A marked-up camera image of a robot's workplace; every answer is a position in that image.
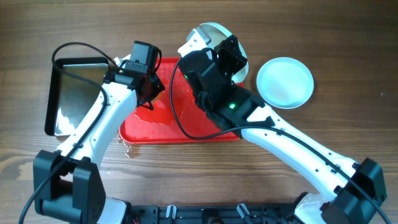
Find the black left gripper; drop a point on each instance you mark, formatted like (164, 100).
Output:
(152, 90)

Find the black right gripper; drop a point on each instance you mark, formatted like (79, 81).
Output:
(232, 54)

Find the green and orange sponge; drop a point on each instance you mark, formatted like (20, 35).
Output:
(159, 96)

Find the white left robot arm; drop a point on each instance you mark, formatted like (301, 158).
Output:
(67, 181)

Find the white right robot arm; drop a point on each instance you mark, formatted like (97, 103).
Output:
(347, 191)

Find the red plastic tray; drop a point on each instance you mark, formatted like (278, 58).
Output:
(159, 126)

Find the black water tray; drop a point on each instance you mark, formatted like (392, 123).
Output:
(69, 98)

